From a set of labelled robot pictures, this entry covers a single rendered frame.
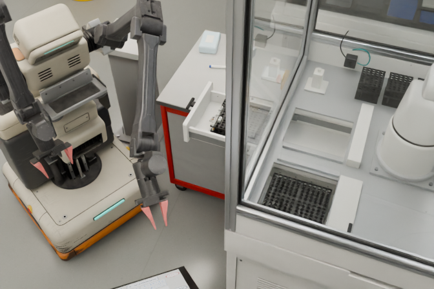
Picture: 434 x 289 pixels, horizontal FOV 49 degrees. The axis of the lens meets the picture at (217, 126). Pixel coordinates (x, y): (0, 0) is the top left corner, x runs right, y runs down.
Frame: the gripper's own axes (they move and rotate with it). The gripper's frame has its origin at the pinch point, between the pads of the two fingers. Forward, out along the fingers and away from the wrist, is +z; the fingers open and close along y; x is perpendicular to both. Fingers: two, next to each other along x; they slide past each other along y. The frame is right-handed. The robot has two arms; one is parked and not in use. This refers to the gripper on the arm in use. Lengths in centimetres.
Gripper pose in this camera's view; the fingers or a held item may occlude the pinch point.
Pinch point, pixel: (160, 224)
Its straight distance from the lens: 145.2
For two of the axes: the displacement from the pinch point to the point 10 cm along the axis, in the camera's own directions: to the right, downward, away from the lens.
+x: -2.2, 1.2, 9.7
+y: 9.3, -2.7, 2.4
